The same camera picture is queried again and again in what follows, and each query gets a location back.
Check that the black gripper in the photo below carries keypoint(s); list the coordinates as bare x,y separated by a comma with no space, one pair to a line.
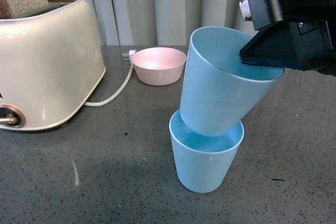
295,34

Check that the light blue plastic cup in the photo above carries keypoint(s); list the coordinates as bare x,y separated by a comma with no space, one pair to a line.
202,162

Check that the pink plastic bowl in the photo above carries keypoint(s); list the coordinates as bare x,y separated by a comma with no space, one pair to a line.
159,66

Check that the white power plug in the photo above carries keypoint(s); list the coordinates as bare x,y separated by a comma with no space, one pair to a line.
127,56

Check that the white pleated curtain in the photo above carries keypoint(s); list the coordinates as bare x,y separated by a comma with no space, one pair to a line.
162,22

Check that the cream toaster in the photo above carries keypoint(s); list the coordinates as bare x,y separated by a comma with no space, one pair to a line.
51,62

